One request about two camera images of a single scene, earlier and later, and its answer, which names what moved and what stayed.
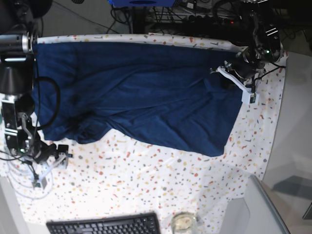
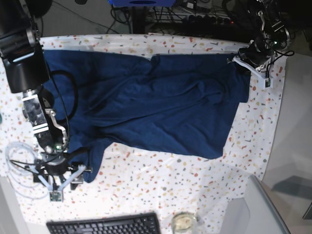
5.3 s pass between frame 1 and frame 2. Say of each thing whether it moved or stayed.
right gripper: moved
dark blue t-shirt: moved
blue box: stayed
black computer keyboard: stayed
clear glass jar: stayed
